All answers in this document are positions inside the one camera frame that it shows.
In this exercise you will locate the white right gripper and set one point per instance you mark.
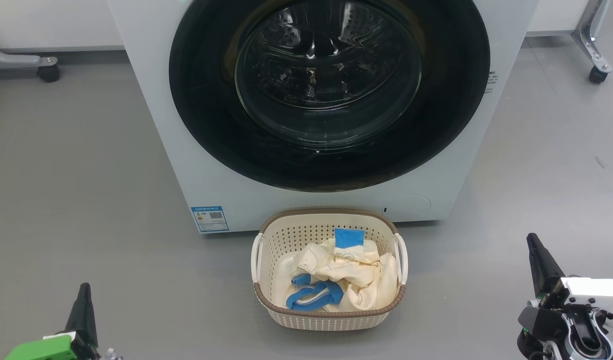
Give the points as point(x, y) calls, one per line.
point(596, 295)

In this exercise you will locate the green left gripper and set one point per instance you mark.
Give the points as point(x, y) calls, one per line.
point(41, 350)

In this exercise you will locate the cream garment with blue patch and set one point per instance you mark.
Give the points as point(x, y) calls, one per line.
point(349, 237)

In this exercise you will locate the black round glass washer door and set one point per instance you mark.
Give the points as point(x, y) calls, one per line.
point(206, 125)

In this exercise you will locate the white front-load washing machine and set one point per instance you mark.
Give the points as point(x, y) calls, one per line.
point(151, 125)

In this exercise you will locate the round white filter cover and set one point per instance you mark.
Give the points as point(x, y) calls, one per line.
point(411, 207)

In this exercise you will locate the blue energy label sticker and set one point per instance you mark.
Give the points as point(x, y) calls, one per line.
point(210, 219)

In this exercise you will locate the printed instruction text label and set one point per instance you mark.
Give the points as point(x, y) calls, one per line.
point(490, 82)

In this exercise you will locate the cream perforated basket brown rim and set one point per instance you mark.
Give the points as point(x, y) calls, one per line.
point(331, 320)

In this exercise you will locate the grey metal leg with caster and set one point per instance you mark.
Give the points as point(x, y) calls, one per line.
point(589, 40)
point(16, 61)

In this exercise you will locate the white partition panel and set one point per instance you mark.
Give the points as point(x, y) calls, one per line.
point(551, 15)
point(46, 22)

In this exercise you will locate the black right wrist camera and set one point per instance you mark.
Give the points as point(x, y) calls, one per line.
point(536, 325)

